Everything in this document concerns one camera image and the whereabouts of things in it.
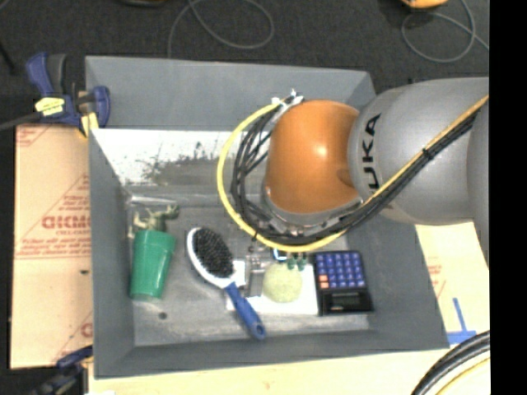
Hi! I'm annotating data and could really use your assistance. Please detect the pale green ball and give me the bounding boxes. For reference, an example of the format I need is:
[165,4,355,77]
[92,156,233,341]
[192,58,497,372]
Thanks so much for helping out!
[262,262,304,304]

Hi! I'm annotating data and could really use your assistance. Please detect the white flat sheet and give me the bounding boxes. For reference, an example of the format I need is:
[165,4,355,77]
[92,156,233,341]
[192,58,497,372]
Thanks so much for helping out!
[225,259,320,317]

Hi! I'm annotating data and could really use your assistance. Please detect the white and blue hairbrush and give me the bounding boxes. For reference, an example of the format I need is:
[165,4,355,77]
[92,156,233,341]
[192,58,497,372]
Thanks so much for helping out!
[185,225,268,342]

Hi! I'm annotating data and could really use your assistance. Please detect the black calculator blue keys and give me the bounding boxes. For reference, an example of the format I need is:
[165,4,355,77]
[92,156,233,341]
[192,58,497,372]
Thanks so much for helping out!
[312,249,375,318]

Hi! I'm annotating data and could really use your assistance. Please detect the green plastic cup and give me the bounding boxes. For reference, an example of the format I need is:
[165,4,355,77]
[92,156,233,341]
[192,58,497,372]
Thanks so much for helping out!
[128,228,178,301]

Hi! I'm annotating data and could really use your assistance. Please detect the green toy dinosaur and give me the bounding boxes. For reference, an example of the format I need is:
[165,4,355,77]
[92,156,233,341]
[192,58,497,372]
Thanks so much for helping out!
[129,202,181,238]

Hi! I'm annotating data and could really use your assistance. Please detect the grey metal bin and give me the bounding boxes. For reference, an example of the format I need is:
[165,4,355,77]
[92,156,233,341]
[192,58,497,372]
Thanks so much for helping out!
[84,54,450,379]

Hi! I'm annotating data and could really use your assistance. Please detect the brown cardboard board red print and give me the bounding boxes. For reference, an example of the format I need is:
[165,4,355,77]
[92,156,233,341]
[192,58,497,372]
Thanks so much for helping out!
[8,122,490,370]

